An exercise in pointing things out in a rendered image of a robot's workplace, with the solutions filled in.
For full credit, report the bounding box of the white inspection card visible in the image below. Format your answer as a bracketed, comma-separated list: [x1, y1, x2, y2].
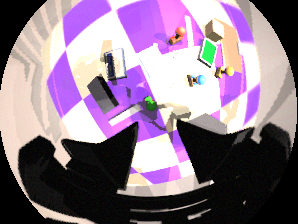
[133, 44, 173, 84]

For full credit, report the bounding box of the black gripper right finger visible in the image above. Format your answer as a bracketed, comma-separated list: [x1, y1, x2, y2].
[176, 119, 255, 184]

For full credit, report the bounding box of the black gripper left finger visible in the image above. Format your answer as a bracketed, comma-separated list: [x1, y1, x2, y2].
[60, 120, 140, 192]

